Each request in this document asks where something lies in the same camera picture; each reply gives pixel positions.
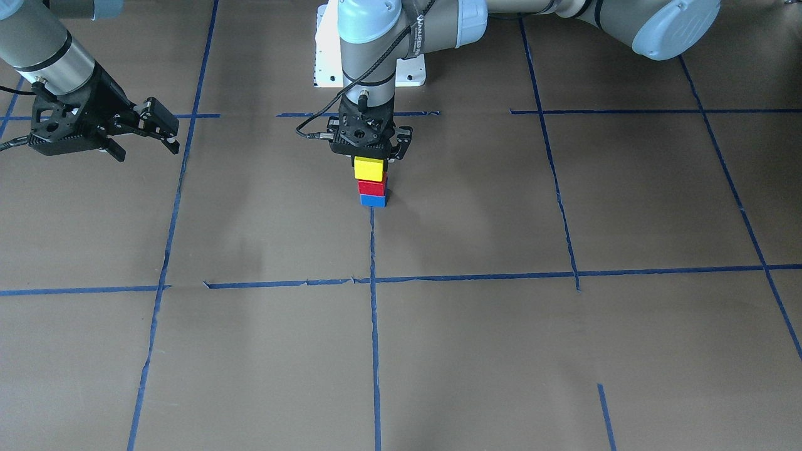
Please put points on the yellow wooden block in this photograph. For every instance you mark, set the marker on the yellow wooden block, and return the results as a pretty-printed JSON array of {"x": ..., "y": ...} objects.
[{"x": 369, "y": 169}]

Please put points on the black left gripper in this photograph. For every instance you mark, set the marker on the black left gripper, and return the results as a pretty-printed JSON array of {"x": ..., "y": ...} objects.
[{"x": 402, "y": 141}]

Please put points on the blue wooden block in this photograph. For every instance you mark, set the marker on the blue wooden block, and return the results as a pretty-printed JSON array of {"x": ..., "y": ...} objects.
[{"x": 373, "y": 201}]

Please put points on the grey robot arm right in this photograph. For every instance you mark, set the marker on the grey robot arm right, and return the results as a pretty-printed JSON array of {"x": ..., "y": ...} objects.
[{"x": 37, "y": 45}]

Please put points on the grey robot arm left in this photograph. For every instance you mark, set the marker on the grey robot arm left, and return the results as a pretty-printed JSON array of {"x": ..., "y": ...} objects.
[{"x": 374, "y": 35}]

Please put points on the red wooden block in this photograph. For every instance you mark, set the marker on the red wooden block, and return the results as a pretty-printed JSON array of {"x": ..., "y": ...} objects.
[{"x": 372, "y": 188}]

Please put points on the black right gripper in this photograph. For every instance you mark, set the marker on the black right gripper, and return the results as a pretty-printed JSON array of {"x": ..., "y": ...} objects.
[{"x": 108, "y": 97}]

